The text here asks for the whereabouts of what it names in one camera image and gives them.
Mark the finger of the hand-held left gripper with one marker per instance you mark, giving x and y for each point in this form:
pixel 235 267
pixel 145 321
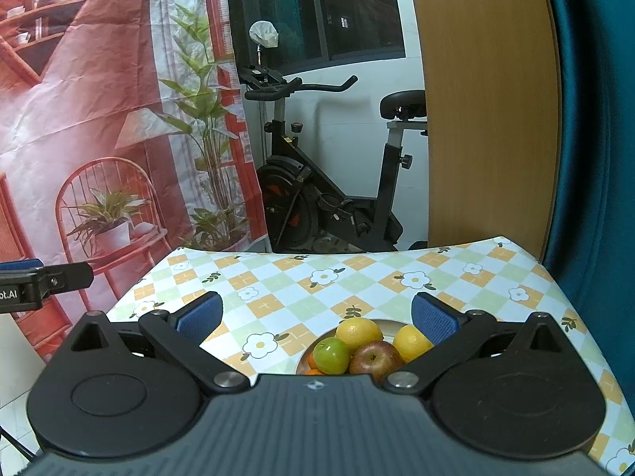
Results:
pixel 69 276
pixel 17 265

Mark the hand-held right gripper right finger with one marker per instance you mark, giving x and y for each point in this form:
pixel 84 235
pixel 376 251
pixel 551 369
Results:
pixel 434 320

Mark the yellow lemon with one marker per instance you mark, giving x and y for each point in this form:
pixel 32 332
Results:
pixel 357 332
pixel 411 342

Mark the black exercise bike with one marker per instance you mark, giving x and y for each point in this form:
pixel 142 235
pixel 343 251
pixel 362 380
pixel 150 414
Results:
pixel 297 198

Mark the round green fruit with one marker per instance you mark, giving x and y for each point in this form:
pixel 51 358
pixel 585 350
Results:
pixel 331 355

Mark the red printed backdrop cloth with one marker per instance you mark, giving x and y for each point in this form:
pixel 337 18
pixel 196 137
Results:
pixel 99 59

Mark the wooden door panel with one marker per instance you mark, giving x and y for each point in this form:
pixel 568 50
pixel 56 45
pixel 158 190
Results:
pixel 486 109

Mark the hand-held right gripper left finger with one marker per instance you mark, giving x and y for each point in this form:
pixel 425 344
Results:
pixel 201 317

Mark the small tangerine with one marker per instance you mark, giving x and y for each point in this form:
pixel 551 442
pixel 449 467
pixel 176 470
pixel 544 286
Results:
pixel 308 361

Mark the red apple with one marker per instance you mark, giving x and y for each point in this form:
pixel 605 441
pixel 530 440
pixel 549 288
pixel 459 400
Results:
pixel 375 357

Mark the dark window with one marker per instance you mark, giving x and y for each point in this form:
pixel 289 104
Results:
pixel 322 10

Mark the teal curtain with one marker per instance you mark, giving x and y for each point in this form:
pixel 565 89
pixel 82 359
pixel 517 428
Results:
pixel 595 134

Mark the white cloth cover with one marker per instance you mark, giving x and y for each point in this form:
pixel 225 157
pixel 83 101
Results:
pixel 265 33

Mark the beige round plate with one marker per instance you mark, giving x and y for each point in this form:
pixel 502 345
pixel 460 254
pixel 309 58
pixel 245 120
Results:
pixel 390 327

